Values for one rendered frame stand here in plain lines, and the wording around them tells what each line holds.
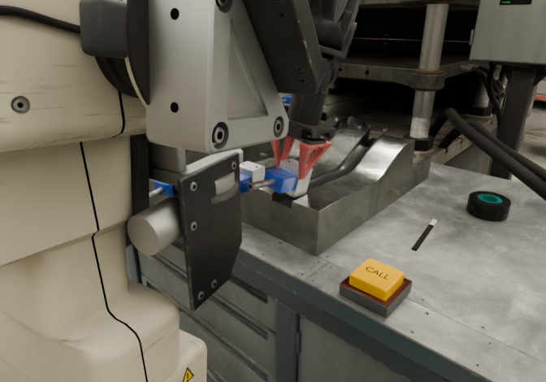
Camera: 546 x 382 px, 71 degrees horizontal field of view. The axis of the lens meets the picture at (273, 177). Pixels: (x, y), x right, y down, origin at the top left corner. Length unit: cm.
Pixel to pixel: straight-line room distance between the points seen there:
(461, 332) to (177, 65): 51
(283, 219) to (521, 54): 92
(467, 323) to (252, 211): 41
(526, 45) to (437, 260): 81
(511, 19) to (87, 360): 130
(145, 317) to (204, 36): 32
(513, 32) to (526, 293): 85
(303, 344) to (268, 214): 27
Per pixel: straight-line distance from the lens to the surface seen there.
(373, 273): 61
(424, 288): 67
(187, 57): 23
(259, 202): 75
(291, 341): 84
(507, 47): 139
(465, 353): 59
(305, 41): 24
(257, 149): 105
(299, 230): 70
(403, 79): 137
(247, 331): 96
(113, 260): 44
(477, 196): 95
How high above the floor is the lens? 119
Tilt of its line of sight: 22 degrees down
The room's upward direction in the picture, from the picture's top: straight up
